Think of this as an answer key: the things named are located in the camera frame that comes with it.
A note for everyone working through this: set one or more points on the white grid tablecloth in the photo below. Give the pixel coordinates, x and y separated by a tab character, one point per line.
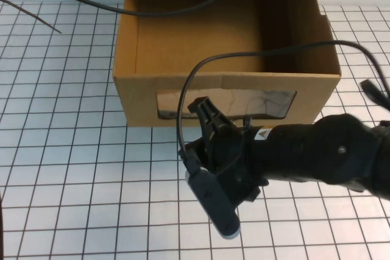
91	196

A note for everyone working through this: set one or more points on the cardboard drawer with window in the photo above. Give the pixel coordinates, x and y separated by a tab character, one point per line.
146	98

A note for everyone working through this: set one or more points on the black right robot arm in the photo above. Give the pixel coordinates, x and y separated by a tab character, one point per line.
304	153

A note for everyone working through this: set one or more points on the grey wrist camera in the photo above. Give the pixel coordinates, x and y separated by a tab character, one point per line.
213	199

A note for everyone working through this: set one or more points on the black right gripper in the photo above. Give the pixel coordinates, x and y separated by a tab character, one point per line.
233	156

